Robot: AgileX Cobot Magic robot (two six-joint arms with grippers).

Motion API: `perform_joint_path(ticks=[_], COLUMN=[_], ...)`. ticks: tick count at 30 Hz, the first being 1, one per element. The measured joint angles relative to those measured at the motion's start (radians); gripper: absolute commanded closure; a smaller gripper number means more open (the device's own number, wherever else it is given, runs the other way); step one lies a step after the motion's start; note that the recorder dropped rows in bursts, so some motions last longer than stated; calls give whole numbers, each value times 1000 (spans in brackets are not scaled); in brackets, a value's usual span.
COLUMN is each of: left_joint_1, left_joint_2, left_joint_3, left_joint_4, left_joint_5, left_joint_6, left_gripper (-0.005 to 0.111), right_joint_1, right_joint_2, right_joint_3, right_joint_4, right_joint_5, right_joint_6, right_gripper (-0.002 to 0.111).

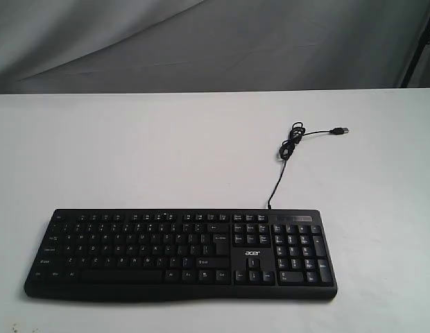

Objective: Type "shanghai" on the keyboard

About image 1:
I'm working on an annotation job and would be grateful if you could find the black USB cable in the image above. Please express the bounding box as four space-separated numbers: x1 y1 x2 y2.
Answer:
266 121 351 210

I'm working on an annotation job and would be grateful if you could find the black acer keyboard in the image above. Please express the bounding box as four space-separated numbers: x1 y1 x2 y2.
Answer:
24 209 338 302

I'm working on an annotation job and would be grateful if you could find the grey backdrop cloth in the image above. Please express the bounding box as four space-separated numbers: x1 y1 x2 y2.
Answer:
0 1 430 94

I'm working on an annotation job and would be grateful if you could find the black tripod stand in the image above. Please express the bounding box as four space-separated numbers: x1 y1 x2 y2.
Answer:
400 15 430 88

